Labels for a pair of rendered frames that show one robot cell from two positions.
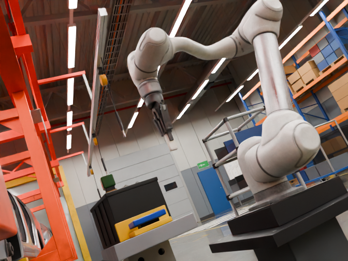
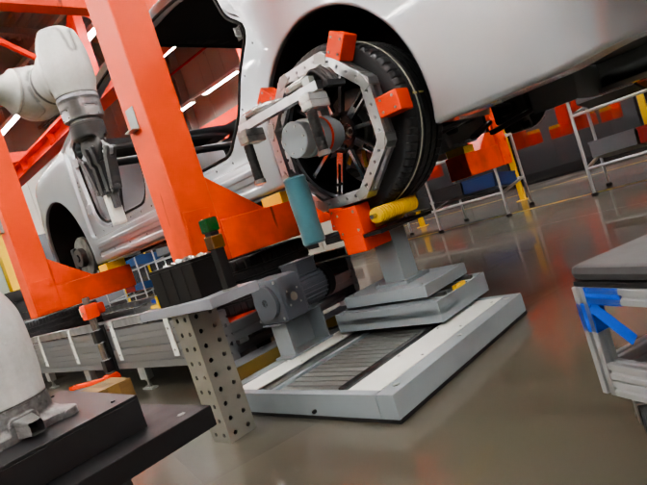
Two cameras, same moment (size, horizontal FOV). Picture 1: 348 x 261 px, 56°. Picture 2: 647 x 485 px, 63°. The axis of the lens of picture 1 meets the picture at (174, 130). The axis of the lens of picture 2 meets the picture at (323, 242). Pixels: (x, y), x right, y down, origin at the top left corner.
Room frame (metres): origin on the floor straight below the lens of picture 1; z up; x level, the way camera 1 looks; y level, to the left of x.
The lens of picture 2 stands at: (2.51, -0.06, 0.56)
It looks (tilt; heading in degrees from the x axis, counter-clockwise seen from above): 3 degrees down; 157
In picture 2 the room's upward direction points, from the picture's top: 18 degrees counter-clockwise
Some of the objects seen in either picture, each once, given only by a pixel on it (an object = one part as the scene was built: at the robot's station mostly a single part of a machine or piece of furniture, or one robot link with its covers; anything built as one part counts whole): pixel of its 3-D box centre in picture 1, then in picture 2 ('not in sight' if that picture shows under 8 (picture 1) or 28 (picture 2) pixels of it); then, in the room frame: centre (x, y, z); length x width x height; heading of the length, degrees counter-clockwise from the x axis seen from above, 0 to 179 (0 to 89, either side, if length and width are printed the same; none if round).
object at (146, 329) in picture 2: not in sight; (106, 340); (-0.78, -0.11, 0.28); 2.47 x 0.09 x 0.22; 22
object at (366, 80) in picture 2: not in sight; (326, 135); (0.74, 0.85, 0.85); 0.54 x 0.07 x 0.54; 22
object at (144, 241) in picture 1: (140, 241); (195, 302); (0.85, 0.19, 0.44); 0.43 x 0.17 x 0.03; 22
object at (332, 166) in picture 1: (318, 158); not in sight; (5.80, -2.11, 0.48); 1.00 x 0.60 x 0.96; 22
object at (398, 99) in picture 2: not in sight; (394, 103); (1.03, 0.97, 0.85); 0.09 x 0.08 x 0.07; 22
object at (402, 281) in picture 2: not in sight; (396, 257); (0.68, 1.01, 0.32); 0.40 x 0.30 x 0.28; 22
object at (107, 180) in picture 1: (107, 182); (209, 225); (1.03, 0.26, 0.64); 0.04 x 0.04 x 0.04; 22
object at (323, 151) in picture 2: not in sight; (317, 132); (0.99, 0.69, 0.83); 0.04 x 0.04 x 0.16
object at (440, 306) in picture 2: not in sight; (410, 302); (0.68, 1.01, 0.13); 0.50 x 0.36 x 0.10; 22
